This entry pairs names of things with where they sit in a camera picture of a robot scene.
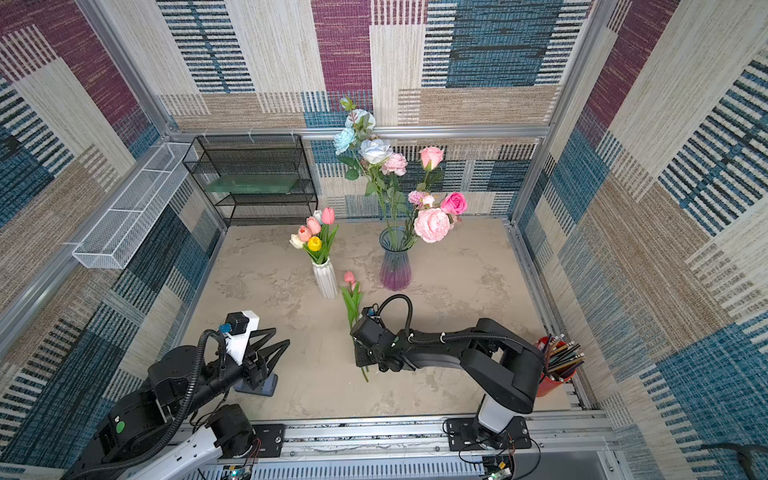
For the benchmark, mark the aluminium front rail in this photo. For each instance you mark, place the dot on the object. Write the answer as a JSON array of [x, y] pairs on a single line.
[[566, 445]]

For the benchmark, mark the red pencil cup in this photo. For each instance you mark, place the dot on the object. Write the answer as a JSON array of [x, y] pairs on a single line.
[[562, 359]]

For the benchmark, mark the black mesh shelf rack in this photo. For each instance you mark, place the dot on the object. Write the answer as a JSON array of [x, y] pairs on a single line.
[[212, 156]]

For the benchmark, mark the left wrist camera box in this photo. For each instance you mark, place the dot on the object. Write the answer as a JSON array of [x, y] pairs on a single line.
[[236, 331]]

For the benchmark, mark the green pad on shelf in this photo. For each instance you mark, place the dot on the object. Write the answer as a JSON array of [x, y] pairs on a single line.
[[253, 184]]

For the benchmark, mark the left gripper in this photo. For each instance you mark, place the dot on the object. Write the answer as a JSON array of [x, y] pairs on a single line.
[[260, 368]]

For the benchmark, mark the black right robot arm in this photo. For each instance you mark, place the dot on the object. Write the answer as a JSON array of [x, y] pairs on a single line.
[[506, 367]]

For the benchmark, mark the white mesh wall basket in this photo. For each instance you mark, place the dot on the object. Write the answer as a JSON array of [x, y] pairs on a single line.
[[115, 238]]

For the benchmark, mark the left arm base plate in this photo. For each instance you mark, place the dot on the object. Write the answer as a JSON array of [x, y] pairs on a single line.
[[268, 440]]

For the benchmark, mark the blue grey small device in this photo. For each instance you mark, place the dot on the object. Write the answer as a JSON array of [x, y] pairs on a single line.
[[265, 388]]

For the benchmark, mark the pink tulip picked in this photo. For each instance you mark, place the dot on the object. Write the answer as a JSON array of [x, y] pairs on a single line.
[[328, 216], [349, 277], [352, 295]]

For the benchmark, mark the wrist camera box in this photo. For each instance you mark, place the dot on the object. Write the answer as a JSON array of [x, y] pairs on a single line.
[[371, 313], [236, 331]]

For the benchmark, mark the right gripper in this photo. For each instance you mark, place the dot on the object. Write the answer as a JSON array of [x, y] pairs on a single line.
[[365, 346]]

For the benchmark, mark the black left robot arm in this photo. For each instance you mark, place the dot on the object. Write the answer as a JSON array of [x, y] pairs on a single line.
[[143, 422]]

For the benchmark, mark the rose bouquet with leaves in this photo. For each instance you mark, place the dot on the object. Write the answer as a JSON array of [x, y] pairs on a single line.
[[410, 215]]

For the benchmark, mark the white ribbed vase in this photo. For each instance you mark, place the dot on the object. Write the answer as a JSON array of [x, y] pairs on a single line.
[[326, 280]]

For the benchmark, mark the yellow tulip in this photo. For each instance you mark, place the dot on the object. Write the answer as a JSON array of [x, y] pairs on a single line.
[[314, 244]]

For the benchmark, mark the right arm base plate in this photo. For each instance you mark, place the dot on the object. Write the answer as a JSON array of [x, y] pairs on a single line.
[[467, 434]]

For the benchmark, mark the purple glass vase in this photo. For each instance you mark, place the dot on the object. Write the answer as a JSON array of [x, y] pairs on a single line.
[[395, 272]]

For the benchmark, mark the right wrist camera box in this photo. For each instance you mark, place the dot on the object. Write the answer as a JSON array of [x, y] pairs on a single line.
[[371, 313]]

